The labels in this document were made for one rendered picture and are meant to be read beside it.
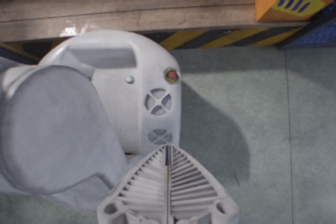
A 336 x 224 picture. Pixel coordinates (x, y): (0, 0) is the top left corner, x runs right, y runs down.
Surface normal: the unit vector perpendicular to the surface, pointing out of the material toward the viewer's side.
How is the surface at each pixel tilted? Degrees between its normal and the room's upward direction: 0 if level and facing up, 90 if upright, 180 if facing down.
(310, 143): 0
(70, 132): 90
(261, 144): 0
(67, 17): 0
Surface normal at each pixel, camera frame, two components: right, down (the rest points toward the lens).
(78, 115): 1.00, -0.01
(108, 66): -0.01, 0.00
